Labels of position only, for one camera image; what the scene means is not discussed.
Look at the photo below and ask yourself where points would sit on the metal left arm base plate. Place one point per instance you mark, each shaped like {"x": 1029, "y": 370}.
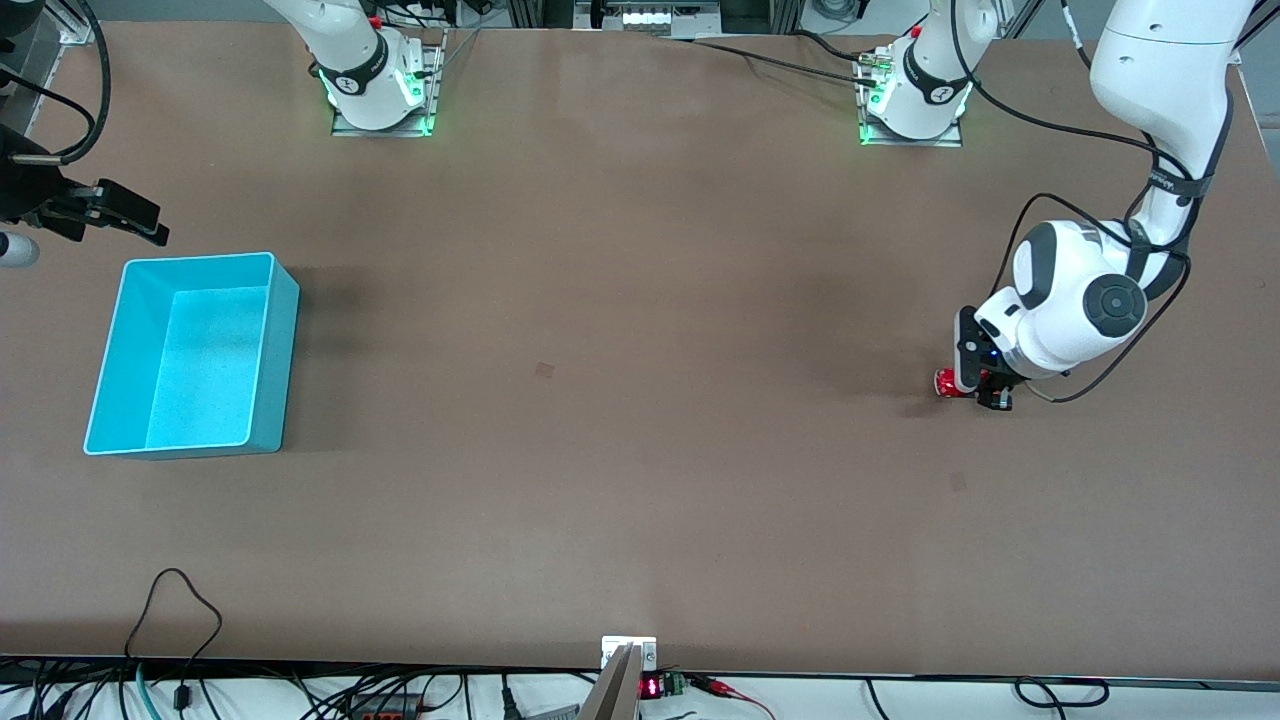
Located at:
{"x": 910, "y": 142}

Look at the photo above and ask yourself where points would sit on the device with white lights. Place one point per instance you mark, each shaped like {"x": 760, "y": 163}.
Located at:
{"x": 650, "y": 18}

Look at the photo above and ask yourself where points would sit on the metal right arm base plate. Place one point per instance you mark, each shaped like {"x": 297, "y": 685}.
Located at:
{"x": 435, "y": 80}

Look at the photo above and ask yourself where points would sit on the grey metal camera bracket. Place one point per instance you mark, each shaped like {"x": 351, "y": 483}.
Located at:
{"x": 615, "y": 690}

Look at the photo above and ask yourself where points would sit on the red LED display module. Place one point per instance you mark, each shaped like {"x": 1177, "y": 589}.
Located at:
{"x": 651, "y": 688}

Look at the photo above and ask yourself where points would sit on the green terminal block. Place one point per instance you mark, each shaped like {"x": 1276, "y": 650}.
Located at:
{"x": 673, "y": 684}

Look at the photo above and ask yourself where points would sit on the red beetle toy car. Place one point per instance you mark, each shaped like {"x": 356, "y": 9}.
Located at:
{"x": 947, "y": 383}

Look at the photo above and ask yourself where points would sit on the black orange power strip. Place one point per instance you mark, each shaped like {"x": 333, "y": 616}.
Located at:
{"x": 385, "y": 706}

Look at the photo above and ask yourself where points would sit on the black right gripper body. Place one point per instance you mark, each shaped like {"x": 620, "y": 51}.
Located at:
{"x": 28, "y": 198}

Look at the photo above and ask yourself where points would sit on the white mounting plate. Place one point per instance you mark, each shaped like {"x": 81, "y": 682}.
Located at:
{"x": 645, "y": 650}

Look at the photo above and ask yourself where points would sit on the blue plastic storage box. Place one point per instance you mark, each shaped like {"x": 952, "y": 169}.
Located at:
{"x": 200, "y": 370}

